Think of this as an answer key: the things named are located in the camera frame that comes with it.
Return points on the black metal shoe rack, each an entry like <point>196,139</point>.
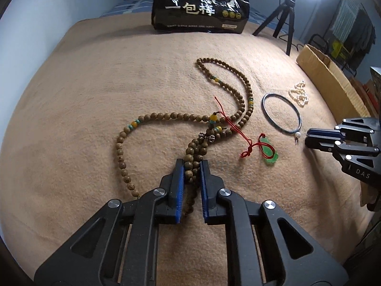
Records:
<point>315,40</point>

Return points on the black tripod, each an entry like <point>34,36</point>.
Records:
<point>287,20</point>

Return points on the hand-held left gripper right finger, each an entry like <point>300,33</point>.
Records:
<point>204,190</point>

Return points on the dark bangle with pearl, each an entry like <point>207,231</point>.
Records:
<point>297,135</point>

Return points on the yellow crate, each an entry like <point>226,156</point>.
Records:
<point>339,49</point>

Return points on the cardboard box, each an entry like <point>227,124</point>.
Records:
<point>327,68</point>

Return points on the striped towel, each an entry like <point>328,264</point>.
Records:
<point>346,18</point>

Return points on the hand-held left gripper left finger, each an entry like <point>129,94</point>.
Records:
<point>179,190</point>

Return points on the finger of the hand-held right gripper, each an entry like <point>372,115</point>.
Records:
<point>324,133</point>
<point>321,144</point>

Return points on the black snack bag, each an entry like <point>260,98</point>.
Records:
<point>193,9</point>

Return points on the dark hanging clothes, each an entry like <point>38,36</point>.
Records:
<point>363,41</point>

